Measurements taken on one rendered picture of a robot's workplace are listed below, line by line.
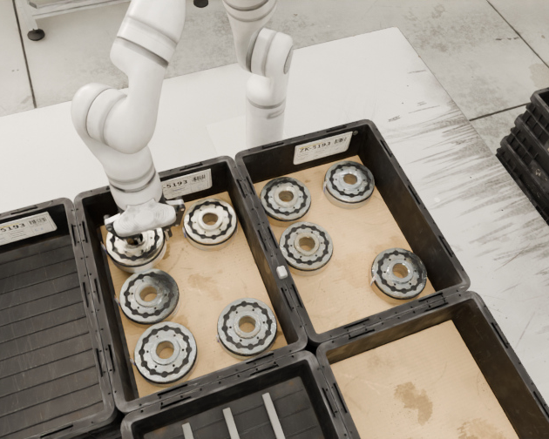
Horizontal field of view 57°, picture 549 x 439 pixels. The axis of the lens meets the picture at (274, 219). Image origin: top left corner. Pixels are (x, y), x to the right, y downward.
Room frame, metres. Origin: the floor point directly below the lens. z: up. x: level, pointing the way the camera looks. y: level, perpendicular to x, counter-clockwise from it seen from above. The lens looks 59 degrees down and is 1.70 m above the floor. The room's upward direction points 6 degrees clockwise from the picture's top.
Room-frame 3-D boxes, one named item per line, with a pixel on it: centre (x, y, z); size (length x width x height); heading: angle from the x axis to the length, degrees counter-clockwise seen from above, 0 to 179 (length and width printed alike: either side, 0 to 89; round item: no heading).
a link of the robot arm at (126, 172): (0.43, 0.23, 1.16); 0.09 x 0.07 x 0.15; 66
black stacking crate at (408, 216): (0.49, -0.13, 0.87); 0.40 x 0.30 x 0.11; 25
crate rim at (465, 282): (0.49, -0.13, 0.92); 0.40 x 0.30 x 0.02; 25
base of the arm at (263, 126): (0.82, 0.05, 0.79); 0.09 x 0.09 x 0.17; 15
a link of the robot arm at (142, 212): (0.41, 0.21, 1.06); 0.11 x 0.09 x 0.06; 25
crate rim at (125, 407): (0.36, 0.14, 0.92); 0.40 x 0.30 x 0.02; 25
